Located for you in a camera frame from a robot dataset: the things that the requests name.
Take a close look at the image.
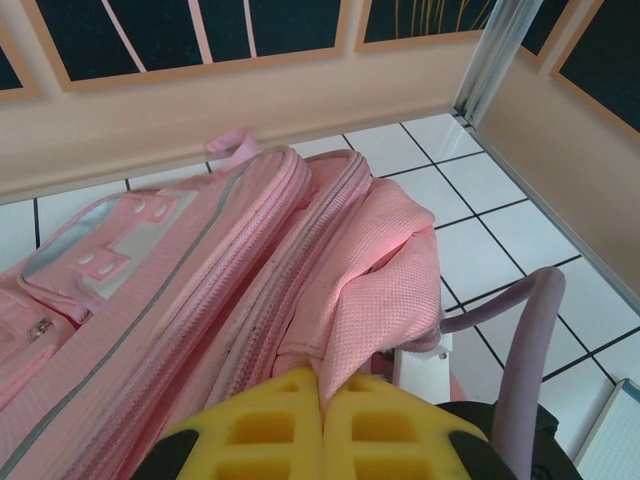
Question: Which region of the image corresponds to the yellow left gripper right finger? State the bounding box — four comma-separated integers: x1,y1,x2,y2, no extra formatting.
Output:
322,372,504,480

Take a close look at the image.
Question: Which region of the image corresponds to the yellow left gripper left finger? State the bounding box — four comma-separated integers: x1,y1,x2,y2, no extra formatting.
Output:
139,372,326,480

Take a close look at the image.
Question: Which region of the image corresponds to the light blue grid notebook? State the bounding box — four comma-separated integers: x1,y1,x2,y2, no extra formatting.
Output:
573,378,640,480

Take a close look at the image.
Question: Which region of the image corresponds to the pink backpack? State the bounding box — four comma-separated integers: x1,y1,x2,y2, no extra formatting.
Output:
0,127,469,480

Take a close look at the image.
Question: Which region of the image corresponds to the aluminium side rail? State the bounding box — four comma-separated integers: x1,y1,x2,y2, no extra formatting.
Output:
467,117,640,314

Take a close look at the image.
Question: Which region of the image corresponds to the aluminium corner post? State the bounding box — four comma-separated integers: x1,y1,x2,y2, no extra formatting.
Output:
452,0,537,129

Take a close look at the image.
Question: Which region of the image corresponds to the dark floral wall panel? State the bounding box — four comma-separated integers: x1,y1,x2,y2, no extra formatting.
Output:
0,29,42,104
22,0,347,94
517,0,604,64
353,0,504,54
548,0,640,132

